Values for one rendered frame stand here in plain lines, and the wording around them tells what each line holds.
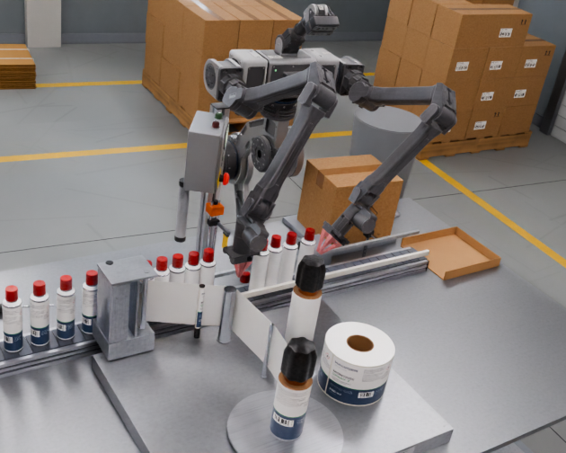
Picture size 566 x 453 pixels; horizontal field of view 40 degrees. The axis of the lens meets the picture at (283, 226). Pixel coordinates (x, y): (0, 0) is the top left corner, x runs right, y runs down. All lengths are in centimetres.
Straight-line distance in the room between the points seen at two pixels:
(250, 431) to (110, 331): 48
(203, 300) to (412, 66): 423
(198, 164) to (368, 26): 696
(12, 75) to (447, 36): 335
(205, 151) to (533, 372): 128
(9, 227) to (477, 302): 274
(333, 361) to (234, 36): 384
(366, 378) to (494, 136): 463
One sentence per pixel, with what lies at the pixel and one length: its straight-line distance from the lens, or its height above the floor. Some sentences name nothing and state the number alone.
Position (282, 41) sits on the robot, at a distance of 283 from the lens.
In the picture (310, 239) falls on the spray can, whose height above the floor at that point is 106.
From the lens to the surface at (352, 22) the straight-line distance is 899.
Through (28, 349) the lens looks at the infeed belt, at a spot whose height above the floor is 88.
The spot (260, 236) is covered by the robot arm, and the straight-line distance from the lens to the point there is 229.
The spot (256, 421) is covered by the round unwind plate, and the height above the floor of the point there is 89.
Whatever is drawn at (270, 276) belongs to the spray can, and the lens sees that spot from 260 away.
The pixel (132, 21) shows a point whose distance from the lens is 788.
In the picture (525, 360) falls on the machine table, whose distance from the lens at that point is 274.
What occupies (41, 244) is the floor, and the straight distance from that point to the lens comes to 450.
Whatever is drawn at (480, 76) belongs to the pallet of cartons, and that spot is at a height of 67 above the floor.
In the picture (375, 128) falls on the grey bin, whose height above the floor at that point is 61.
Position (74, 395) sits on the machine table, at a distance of 227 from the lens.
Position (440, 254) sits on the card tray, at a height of 83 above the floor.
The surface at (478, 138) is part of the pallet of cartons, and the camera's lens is 652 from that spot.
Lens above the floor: 235
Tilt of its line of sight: 29 degrees down
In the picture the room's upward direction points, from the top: 9 degrees clockwise
